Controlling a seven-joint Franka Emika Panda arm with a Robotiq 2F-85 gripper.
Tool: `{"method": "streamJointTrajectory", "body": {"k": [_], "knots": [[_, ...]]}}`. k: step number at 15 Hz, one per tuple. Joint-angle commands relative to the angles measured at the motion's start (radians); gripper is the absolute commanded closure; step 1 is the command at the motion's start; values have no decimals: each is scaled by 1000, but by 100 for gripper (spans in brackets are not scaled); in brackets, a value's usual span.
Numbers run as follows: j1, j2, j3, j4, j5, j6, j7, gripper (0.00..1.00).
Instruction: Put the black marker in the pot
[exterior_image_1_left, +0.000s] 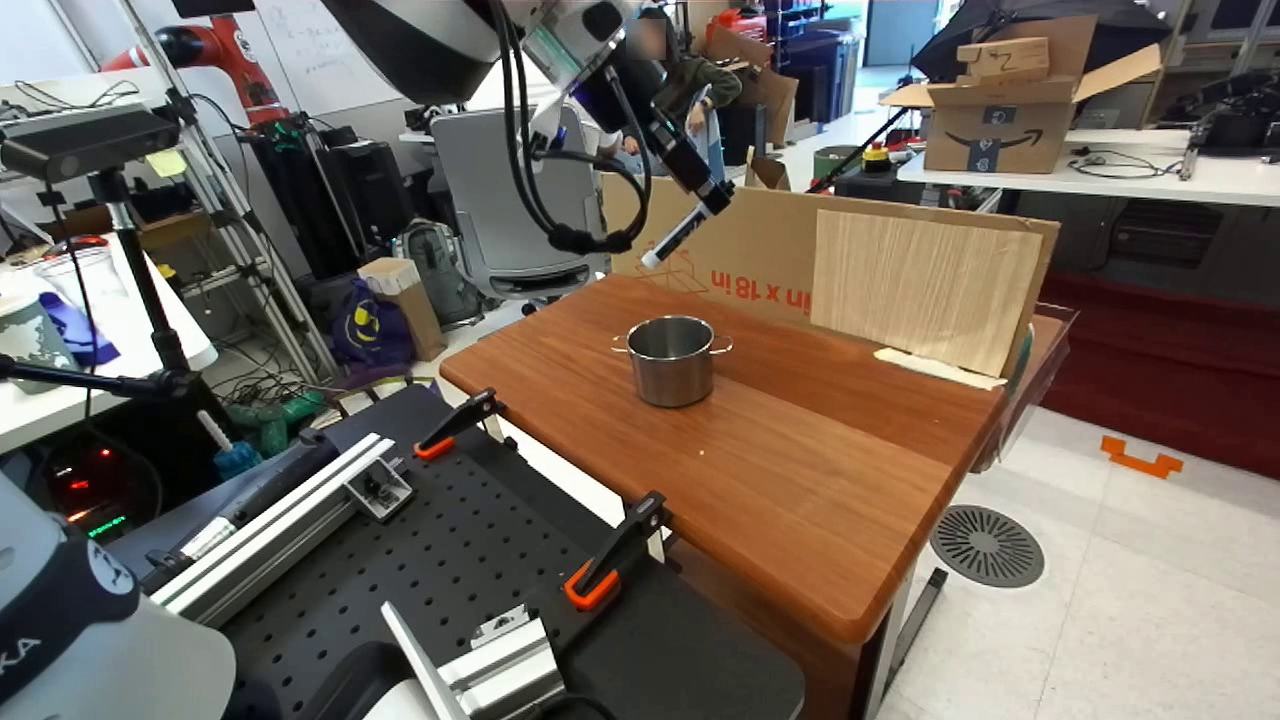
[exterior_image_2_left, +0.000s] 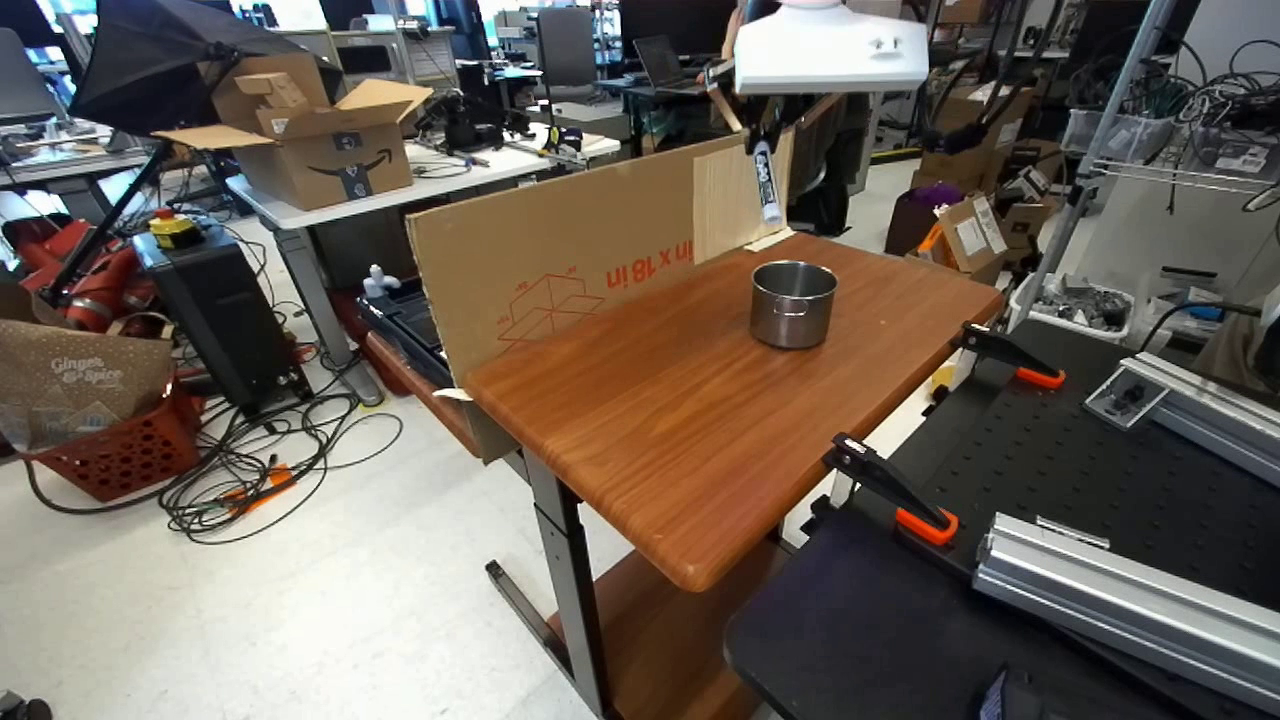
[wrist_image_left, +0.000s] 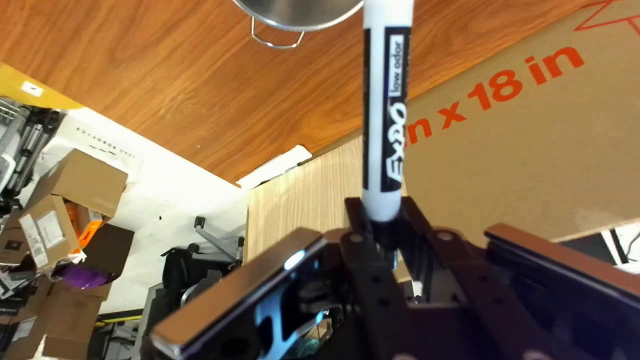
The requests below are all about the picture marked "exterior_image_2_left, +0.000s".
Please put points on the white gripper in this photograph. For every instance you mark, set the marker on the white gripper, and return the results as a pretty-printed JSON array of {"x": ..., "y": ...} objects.
[{"x": 830, "y": 48}]

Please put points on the black and white marker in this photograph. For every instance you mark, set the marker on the black and white marker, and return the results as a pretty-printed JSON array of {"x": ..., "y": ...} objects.
[{"x": 770, "y": 185}]

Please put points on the small steel pot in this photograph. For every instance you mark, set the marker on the small steel pot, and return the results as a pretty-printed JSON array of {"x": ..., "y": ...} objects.
[{"x": 792, "y": 311}]

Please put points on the light corrugated cardboard panel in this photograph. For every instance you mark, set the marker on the light corrugated cardboard panel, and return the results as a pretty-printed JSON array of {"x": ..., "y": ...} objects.
[{"x": 724, "y": 201}]

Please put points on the white flat strip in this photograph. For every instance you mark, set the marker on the white flat strip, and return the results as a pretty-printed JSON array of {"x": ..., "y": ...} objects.
[{"x": 770, "y": 243}]

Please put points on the purple bag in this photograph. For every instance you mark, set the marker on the purple bag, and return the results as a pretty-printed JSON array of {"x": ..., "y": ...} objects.
[{"x": 921, "y": 212}]

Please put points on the small brown cardboard box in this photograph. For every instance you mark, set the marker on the small brown cardboard box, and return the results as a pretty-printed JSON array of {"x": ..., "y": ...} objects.
[{"x": 967, "y": 237}]

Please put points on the brown cardboard sheet red print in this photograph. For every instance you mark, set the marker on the brown cardboard sheet red print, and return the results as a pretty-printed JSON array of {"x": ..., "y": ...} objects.
[{"x": 560, "y": 261}]

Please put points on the black orange bar clamp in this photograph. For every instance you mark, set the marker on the black orange bar clamp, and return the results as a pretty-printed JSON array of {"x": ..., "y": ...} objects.
[
  {"x": 1014, "y": 358},
  {"x": 891, "y": 491}
]

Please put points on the white desk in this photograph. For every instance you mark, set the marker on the white desk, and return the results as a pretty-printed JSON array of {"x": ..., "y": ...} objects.
[{"x": 401, "y": 201}]

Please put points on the open Amazon cardboard box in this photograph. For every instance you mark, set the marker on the open Amazon cardboard box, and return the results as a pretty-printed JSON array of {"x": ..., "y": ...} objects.
[{"x": 324, "y": 146}]

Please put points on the metal mounting plate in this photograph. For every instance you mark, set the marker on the metal mounting plate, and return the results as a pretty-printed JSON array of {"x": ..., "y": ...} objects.
[{"x": 1126, "y": 396}]

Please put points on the black perforated breadboard platform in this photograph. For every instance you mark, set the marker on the black perforated breadboard platform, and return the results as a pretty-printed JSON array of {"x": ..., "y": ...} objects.
[{"x": 1065, "y": 482}]

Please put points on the black metal table leg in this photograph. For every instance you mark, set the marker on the black metal table leg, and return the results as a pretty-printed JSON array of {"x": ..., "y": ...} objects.
[{"x": 568, "y": 572}]

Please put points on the black control cabinet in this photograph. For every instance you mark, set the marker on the black control cabinet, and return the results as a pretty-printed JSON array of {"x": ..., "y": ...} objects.
[{"x": 227, "y": 323}]

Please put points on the emergency stop button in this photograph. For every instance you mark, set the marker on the emergency stop button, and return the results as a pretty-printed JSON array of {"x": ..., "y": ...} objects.
[{"x": 172, "y": 230}]

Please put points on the black photo softbox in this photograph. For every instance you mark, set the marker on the black photo softbox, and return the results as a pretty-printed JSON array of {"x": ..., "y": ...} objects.
[{"x": 163, "y": 63}]

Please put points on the red bag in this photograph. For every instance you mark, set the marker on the red bag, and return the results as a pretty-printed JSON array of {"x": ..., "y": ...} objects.
[{"x": 81, "y": 273}]

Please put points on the red plastic basket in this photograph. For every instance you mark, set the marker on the red plastic basket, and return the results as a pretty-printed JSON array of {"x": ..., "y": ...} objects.
[{"x": 127, "y": 454}]

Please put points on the brown paper bag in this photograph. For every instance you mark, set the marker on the brown paper bag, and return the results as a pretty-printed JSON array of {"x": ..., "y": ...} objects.
[{"x": 81, "y": 381}]

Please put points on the silver metal frame rack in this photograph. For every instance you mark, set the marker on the silver metal frame rack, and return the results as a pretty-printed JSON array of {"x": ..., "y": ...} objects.
[{"x": 1145, "y": 173}]

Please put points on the long aluminium extrusion rail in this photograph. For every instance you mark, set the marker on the long aluminium extrusion rail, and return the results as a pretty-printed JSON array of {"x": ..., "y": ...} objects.
[{"x": 1212, "y": 412}]

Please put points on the thick aluminium extrusion rail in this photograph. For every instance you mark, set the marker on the thick aluminium extrusion rail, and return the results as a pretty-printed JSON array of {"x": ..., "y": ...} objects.
[{"x": 1133, "y": 605}]

